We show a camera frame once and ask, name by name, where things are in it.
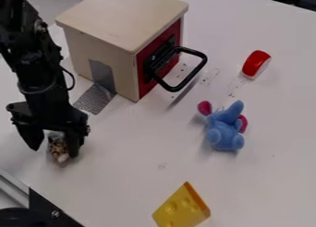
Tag drawer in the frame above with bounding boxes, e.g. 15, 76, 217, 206
135, 18, 209, 100

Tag blue plush elephant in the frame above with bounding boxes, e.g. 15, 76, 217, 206
196, 100, 249, 152

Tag grey tape strip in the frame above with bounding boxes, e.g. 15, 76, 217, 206
71, 58, 119, 116

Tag yellow toy cheese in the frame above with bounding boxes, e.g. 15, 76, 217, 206
150, 181, 213, 227

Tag red and white toy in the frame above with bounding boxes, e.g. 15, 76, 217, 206
240, 50, 273, 81

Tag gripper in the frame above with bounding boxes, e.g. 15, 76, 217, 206
5, 100, 91, 160

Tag cabinet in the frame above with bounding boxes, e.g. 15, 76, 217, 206
54, 0, 190, 103

